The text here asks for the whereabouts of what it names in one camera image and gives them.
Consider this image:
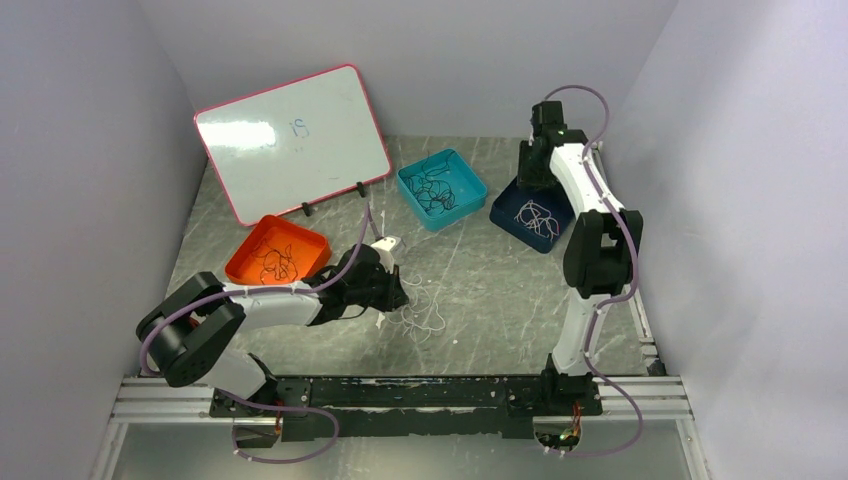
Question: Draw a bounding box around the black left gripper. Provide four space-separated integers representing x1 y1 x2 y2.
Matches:
347 260 409 312

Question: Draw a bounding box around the dark cable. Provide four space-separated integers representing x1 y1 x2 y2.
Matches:
250 241 299 285

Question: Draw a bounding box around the black thin cable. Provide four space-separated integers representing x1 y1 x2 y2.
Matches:
405 150 465 215

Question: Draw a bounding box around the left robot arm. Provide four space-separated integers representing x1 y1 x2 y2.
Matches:
136 247 408 416

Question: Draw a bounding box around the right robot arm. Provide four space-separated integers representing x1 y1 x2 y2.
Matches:
516 100 643 414

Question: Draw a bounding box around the dark blue square tray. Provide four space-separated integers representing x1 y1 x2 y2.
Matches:
489 176 575 254

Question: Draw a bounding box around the orange square tray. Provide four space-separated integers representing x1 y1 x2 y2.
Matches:
224 215 332 285

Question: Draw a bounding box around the teal square tray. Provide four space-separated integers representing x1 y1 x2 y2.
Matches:
396 148 488 232

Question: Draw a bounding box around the pink framed whiteboard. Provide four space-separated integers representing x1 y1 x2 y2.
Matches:
194 64 392 226

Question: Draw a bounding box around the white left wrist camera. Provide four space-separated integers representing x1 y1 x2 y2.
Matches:
370 235 406 270

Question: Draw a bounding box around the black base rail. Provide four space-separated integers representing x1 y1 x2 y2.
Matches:
202 356 603 442

